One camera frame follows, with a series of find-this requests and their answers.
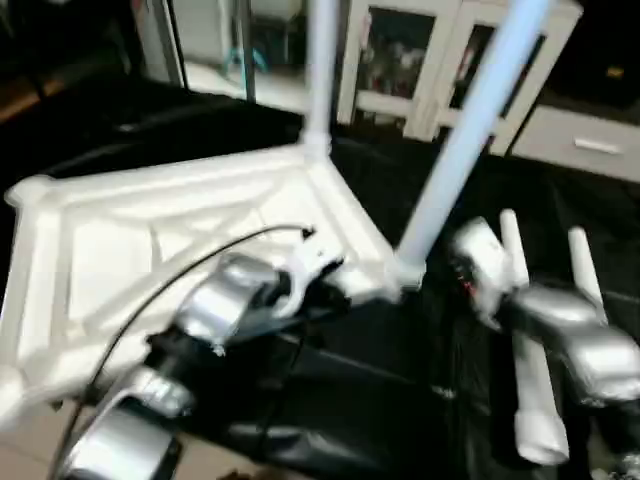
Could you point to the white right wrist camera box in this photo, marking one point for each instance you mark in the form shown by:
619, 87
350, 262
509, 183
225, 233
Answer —
482, 260

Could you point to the black plastic mat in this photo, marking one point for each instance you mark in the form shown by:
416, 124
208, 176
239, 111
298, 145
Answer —
380, 400

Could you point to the black low cabinet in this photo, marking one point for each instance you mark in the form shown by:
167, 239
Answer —
610, 50

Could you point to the white plastic table leg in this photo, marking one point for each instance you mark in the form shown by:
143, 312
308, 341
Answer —
585, 265
535, 400
470, 130
320, 70

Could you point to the white plastic table top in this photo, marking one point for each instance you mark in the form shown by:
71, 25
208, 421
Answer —
130, 240

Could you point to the grey metal pole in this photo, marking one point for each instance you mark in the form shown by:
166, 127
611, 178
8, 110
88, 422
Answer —
248, 45

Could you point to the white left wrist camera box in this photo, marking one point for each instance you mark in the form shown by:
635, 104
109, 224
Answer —
310, 270

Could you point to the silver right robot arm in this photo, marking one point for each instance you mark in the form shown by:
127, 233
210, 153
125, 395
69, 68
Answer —
570, 340

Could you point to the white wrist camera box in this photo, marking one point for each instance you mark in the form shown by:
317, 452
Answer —
310, 270
482, 260

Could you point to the light blue plastic object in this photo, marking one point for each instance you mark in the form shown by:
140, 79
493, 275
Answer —
248, 62

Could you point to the white glass-door cabinet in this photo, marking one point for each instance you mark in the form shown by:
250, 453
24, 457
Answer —
410, 60

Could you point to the white drawer unit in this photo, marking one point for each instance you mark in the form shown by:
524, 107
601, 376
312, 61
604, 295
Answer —
590, 145

